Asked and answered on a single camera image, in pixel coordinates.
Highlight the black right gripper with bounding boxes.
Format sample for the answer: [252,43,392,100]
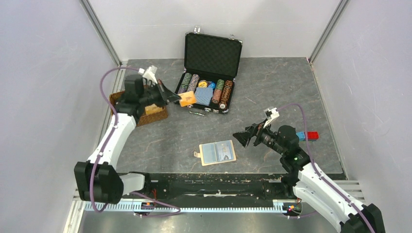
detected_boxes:
[232,118,286,156]

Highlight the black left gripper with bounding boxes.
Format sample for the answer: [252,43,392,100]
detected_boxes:
[138,80,181,108]

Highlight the gold card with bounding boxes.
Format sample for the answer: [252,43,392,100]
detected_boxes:
[178,91,197,107]
[145,104,164,115]

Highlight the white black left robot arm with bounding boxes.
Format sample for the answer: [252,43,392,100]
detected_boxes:
[74,74,181,204]

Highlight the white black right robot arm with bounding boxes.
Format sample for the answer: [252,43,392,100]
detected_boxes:
[233,123,385,233]

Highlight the gold card in basket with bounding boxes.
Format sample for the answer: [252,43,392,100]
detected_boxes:
[145,104,164,115]

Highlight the blue playing card deck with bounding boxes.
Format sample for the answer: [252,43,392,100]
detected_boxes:
[194,87,213,106]

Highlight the purple green chip stack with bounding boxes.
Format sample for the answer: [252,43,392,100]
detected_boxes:
[177,73,192,94]

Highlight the purple grey chip stack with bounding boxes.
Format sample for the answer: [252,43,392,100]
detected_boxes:
[186,74,199,92]

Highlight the yellow dealer button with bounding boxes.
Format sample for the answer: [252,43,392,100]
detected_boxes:
[198,80,208,87]

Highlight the brown woven divided basket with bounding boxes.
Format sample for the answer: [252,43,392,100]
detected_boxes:
[109,91,168,127]

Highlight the blue dealer button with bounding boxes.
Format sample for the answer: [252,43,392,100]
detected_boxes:
[207,82,216,90]

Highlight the red green chip stack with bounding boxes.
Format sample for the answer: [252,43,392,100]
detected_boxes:
[211,79,224,104]

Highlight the blue toy brick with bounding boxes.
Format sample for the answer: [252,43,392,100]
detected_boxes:
[296,132,306,141]

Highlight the black poker chip case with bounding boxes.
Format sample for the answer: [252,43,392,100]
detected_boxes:
[175,26,243,116]

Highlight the brown orange chip stack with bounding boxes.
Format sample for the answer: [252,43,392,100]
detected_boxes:
[219,80,233,110]

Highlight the red toy brick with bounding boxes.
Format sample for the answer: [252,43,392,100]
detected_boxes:
[306,131,319,141]

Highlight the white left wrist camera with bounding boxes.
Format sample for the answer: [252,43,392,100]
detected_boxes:
[138,66,157,86]

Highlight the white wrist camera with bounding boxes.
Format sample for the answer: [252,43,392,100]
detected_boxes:
[138,66,157,86]
[263,107,280,128]

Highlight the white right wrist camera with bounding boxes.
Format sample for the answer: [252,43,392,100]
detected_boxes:
[263,107,280,128]

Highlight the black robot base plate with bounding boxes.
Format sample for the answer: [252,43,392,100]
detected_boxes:
[140,173,298,208]

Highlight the left aluminium frame post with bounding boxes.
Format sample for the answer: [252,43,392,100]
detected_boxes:
[79,0,122,66]

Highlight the aluminium frame post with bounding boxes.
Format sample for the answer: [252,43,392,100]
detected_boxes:
[308,0,350,66]
[79,0,122,66]

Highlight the white slotted cable duct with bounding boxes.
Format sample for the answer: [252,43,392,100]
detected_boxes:
[104,199,287,214]

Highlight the right aluminium frame post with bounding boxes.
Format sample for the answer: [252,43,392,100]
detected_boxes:
[308,0,350,66]

